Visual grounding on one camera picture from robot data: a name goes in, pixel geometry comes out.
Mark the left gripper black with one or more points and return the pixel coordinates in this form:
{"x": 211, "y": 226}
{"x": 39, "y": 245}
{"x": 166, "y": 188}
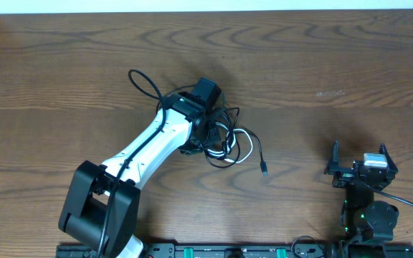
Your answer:
{"x": 193, "y": 147}

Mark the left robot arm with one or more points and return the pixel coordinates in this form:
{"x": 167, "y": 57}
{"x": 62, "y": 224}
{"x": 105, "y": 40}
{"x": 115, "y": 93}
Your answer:
{"x": 101, "y": 206}

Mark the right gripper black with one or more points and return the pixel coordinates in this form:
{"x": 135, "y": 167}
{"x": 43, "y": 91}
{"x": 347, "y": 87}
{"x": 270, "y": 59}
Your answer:
{"x": 345, "y": 175}

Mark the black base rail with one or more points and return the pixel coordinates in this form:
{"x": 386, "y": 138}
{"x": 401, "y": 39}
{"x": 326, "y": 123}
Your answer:
{"x": 166, "y": 250}

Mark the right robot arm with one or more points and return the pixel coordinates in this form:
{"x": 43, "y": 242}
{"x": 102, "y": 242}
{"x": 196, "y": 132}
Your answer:
{"x": 368, "y": 223}

